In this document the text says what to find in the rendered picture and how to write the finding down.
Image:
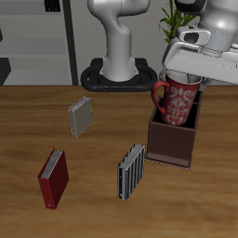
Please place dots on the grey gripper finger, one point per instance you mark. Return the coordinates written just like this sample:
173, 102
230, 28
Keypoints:
206, 83
163, 76

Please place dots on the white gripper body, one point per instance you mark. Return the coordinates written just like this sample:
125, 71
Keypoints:
198, 62

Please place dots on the red patterned mug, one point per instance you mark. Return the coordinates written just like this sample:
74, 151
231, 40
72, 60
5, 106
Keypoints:
179, 102

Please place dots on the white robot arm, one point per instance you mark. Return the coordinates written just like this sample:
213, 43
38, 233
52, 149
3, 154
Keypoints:
119, 46

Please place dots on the dark brown desk caddy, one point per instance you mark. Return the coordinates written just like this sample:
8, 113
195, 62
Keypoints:
169, 144

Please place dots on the green pot plant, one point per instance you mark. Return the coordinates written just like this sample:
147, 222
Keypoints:
174, 18

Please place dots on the grey book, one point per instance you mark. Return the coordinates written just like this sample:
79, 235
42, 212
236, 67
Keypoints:
81, 117

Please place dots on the black white striped book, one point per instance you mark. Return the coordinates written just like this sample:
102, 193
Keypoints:
131, 173

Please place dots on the white shelf unit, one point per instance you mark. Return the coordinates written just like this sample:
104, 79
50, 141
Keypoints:
34, 46

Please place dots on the red book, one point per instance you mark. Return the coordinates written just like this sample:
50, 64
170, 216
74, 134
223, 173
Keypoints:
55, 182

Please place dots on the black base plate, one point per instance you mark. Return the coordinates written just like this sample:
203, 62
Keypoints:
88, 81

